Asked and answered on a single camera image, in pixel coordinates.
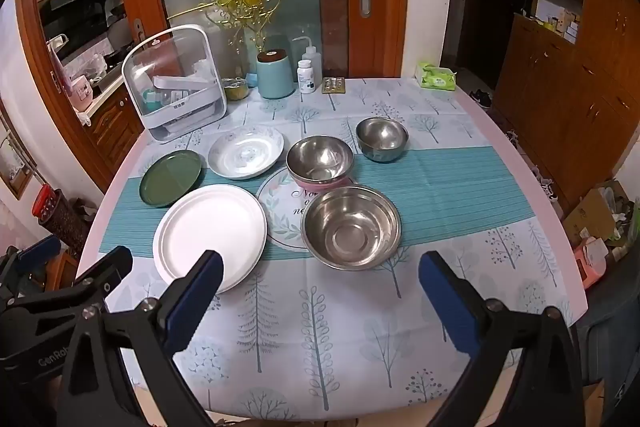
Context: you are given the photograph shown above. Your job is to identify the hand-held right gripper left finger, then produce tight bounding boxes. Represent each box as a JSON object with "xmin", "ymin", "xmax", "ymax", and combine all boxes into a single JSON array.
[{"xmin": 59, "ymin": 250, "xmax": 224, "ymax": 427}]

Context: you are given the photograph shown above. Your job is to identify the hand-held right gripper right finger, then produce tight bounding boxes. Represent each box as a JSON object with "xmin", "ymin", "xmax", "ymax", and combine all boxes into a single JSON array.
[{"xmin": 418, "ymin": 251, "xmax": 586, "ymax": 427}]

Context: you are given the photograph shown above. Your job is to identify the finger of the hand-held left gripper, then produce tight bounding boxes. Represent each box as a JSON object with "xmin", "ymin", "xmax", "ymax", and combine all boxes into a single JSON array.
[
  {"xmin": 10, "ymin": 246, "xmax": 134, "ymax": 324},
  {"xmin": 0, "ymin": 234, "xmax": 62, "ymax": 303}
]

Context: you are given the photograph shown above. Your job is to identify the large steel plate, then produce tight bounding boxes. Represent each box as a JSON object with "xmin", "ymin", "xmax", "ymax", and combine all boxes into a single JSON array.
[{"xmin": 152, "ymin": 185, "xmax": 268, "ymax": 294}]

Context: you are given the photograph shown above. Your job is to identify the green plate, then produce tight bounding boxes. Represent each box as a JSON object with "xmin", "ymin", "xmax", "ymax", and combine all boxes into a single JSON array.
[{"xmin": 139, "ymin": 150, "xmax": 203, "ymax": 208}]

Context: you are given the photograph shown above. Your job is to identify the large steel bowl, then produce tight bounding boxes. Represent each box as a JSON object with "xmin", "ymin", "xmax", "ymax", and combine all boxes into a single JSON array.
[{"xmin": 301, "ymin": 186, "xmax": 403, "ymax": 271}]

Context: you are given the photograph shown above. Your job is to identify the white patterned plate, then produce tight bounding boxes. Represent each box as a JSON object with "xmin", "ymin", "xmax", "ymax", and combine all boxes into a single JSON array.
[{"xmin": 207, "ymin": 125, "xmax": 285, "ymax": 180}]

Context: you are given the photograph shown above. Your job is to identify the small steel bowl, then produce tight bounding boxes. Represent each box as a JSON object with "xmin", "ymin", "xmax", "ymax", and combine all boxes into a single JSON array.
[{"xmin": 355, "ymin": 117, "xmax": 409, "ymax": 163}]

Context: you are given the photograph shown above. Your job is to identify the steel bowl with pink outside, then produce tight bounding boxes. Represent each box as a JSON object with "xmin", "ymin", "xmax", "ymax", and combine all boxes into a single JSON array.
[{"xmin": 285, "ymin": 135, "xmax": 355, "ymax": 190}]

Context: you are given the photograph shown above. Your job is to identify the brown basket with red lid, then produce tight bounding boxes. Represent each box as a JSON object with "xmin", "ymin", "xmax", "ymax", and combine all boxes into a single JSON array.
[{"xmin": 32, "ymin": 184, "xmax": 91, "ymax": 253}]

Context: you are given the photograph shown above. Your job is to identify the round leaf-print placemat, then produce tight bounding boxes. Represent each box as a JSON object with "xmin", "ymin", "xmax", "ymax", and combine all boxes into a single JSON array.
[{"xmin": 255, "ymin": 167, "xmax": 361, "ymax": 249}]

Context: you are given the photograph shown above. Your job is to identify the wooden kitchen base cabinet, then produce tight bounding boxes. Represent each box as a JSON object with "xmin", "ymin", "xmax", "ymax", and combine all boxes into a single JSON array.
[{"xmin": 82, "ymin": 84, "xmax": 146, "ymax": 162}]

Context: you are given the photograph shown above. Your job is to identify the pink box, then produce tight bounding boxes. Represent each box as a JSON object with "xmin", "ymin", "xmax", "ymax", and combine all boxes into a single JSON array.
[{"xmin": 572, "ymin": 237, "xmax": 610, "ymax": 290}]

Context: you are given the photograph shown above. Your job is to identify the pair of shoes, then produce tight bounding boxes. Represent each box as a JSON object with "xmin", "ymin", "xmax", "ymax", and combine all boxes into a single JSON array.
[{"xmin": 530, "ymin": 164, "xmax": 560, "ymax": 202}]

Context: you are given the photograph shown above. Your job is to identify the pink rice cooker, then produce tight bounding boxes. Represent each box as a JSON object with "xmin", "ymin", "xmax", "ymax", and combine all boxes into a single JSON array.
[{"xmin": 70, "ymin": 74, "xmax": 96, "ymax": 112}]

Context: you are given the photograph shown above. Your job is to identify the dark grey stool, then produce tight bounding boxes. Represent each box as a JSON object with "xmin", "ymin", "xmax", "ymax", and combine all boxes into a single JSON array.
[{"xmin": 570, "ymin": 277, "xmax": 640, "ymax": 388}]

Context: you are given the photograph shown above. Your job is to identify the cardboard box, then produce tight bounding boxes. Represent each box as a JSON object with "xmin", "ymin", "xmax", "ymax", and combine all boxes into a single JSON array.
[{"xmin": 562, "ymin": 179, "xmax": 636, "ymax": 248}]

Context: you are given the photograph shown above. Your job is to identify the small glass jar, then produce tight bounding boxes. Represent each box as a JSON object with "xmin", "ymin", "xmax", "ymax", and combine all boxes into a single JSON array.
[{"xmin": 222, "ymin": 77, "xmax": 249, "ymax": 102}]

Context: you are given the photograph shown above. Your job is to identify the white clear-lid storage box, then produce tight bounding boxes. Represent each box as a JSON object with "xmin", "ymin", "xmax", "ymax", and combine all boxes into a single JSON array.
[{"xmin": 121, "ymin": 25, "xmax": 228, "ymax": 142}]

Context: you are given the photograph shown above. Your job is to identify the green wet wipes pack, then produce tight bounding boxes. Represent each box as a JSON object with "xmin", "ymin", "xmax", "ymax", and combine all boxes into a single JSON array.
[{"xmin": 414, "ymin": 62, "xmax": 458, "ymax": 92}]

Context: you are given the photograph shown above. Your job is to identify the teal canister with brown lid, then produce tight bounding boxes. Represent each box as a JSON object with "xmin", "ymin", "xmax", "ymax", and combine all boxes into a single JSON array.
[{"xmin": 256, "ymin": 49, "xmax": 295, "ymax": 100}]

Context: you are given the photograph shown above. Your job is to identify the wooden shelf cabinet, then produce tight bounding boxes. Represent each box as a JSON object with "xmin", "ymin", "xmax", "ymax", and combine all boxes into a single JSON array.
[{"xmin": 492, "ymin": 0, "xmax": 640, "ymax": 228}]

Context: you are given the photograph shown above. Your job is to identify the black range hood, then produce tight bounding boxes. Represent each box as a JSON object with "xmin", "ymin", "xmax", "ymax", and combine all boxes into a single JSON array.
[{"xmin": 39, "ymin": 0, "xmax": 126, "ymax": 40}]

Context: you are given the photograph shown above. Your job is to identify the white pill bottle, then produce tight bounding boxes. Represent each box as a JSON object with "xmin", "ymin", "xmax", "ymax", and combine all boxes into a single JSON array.
[{"xmin": 297, "ymin": 59, "xmax": 317, "ymax": 94}]

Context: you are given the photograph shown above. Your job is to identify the white plastic bottles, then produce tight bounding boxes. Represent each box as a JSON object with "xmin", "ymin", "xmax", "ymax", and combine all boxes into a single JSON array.
[{"xmin": 291, "ymin": 36, "xmax": 322, "ymax": 88}]

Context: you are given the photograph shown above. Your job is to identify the framed wall picture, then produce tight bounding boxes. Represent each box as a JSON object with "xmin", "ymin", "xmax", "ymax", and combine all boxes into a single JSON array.
[{"xmin": 0, "ymin": 99, "xmax": 36, "ymax": 200}]

